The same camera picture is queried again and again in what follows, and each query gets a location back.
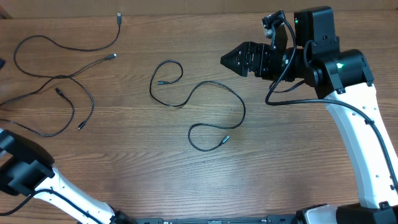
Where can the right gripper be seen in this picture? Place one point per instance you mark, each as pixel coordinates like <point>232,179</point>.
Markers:
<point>259,55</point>

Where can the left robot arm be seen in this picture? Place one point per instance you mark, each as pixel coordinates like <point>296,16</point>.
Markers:
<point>30,171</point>

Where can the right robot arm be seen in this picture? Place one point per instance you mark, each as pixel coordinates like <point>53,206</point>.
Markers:
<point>308,52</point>

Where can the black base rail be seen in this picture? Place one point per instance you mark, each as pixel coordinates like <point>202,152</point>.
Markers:
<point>214,220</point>

